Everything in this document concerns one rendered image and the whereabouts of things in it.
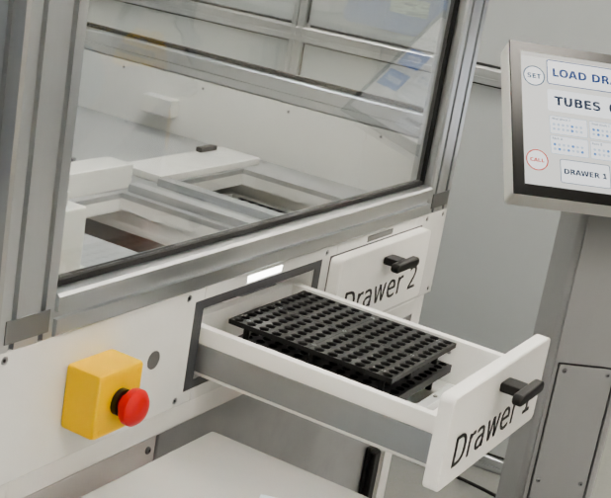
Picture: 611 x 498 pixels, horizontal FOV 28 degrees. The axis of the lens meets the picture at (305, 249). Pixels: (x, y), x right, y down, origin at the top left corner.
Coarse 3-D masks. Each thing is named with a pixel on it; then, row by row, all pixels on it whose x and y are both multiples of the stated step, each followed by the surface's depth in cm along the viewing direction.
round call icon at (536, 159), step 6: (528, 150) 217; (534, 150) 217; (540, 150) 217; (546, 150) 217; (528, 156) 216; (534, 156) 216; (540, 156) 217; (546, 156) 217; (528, 162) 216; (534, 162) 216; (540, 162) 216; (546, 162) 216; (528, 168) 215; (534, 168) 215; (540, 168) 216; (546, 168) 216
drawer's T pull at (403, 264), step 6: (390, 258) 180; (396, 258) 180; (402, 258) 181; (408, 258) 181; (414, 258) 182; (390, 264) 180; (396, 264) 177; (402, 264) 178; (408, 264) 180; (414, 264) 182; (396, 270) 177; (402, 270) 178
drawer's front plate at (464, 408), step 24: (504, 360) 141; (528, 360) 146; (456, 384) 132; (480, 384) 134; (456, 408) 129; (480, 408) 136; (504, 408) 144; (456, 432) 131; (480, 432) 138; (504, 432) 146; (432, 456) 130; (456, 456) 133; (480, 456) 141; (432, 480) 131
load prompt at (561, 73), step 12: (552, 60) 225; (552, 72) 224; (564, 72) 224; (576, 72) 225; (588, 72) 226; (600, 72) 226; (552, 84) 223; (564, 84) 224; (576, 84) 224; (588, 84) 225; (600, 84) 225
